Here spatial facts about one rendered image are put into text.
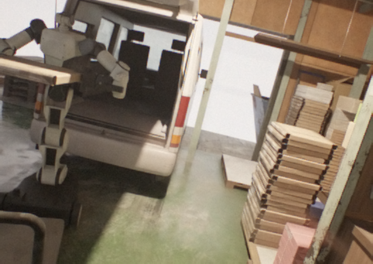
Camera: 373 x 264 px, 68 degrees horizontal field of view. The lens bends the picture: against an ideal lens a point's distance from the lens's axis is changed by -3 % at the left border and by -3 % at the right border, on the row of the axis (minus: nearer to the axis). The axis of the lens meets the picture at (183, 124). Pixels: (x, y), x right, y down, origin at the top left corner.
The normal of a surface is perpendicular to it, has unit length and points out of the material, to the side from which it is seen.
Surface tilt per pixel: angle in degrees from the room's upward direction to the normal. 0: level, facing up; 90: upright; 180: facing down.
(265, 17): 90
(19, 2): 90
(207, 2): 90
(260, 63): 90
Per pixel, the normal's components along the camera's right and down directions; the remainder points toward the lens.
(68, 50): 0.47, 0.39
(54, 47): -0.28, 0.31
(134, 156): -0.02, 0.18
